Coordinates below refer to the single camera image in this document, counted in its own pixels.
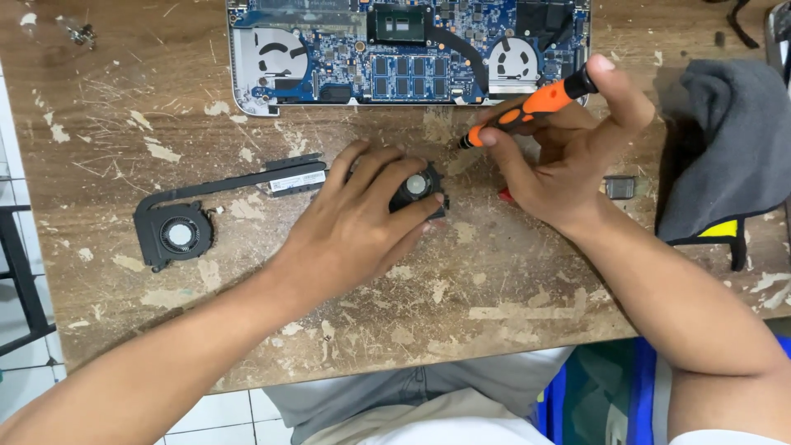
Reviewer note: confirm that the person's right hand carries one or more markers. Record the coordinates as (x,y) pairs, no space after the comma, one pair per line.
(568,185)

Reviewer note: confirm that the person's left hand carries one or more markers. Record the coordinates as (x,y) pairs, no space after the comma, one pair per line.
(346,235)

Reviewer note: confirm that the orange black precision screwdriver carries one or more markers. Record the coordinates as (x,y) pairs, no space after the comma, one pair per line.
(544,102)

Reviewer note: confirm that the black dual fan heatsink assembly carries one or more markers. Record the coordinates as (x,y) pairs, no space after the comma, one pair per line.
(176,235)

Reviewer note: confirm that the small grey metal block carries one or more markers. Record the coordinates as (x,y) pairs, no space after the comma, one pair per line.
(620,187)

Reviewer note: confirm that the small red object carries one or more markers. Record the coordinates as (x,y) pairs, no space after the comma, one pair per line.
(506,196)

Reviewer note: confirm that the grey cloth with yellow patch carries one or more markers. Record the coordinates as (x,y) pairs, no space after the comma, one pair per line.
(729,148)

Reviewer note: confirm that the grey shorts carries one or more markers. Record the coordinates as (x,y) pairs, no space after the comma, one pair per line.
(432,383)

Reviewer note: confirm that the open laptop with blue motherboard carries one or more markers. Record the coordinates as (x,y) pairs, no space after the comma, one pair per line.
(408,55)

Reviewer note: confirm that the blue green fabric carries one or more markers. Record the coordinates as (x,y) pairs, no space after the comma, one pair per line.
(605,389)

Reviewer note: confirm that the small black part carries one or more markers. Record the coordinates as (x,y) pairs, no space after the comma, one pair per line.
(720,39)

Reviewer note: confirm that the small heap of screws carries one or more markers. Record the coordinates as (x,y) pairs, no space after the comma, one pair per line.
(82,35)

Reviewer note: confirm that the black metal frame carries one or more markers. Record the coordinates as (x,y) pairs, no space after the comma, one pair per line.
(21,278)

